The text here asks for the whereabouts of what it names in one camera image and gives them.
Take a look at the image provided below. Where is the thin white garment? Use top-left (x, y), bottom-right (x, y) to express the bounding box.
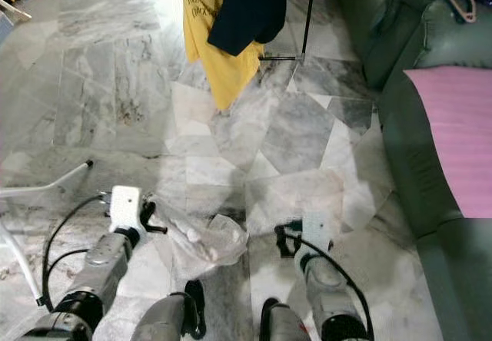
top-left (152, 199), bottom-right (251, 280)

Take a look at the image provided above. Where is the robot right leg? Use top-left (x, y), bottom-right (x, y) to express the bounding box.
top-left (260, 297), bottom-right (312, 341)

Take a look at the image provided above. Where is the robot leg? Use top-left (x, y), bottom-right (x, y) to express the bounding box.
top-left (260, 297), bottom-right (312, 341)
top-left (131, 280), bottom-right (207, 341)

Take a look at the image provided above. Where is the robot left leg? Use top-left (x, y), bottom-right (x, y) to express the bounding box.
top-left (131, 280), bottom-right (207, 341)

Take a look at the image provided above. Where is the pale blue folding table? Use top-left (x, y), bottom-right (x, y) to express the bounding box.
top-left (0, 159), bottom-right (95, 307)

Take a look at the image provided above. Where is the leather sofa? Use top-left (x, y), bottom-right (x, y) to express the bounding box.
top-left (331, 0), bottom-right (492, 341)

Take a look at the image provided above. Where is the yellow shirt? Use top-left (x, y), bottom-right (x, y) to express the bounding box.
top-left (182, 0), bottom-right (266, 113)

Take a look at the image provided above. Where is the pink blanket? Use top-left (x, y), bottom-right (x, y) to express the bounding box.
top-left (404, 66), bottom-right (492, 219)

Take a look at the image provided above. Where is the navy garment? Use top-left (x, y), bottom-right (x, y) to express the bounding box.
top-left (206, 0), bottom-right (294, 58)

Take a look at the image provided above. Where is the beige plastic high chair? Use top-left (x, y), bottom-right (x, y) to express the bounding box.
top-left (0, 0), bottom-right (33, 21)

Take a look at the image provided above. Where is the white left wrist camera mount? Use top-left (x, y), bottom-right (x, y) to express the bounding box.
top-left (108, 185), bottom-right (144, 238)

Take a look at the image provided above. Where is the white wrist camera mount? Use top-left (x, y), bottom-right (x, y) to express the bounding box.
top-left (296, 212), bottom-right (333, 269)
top-left (108, 185), bottom-right (144, 238)

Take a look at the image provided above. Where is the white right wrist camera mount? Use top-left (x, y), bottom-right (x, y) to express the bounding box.
top-left (296, 212), bottom-right (333, 269)

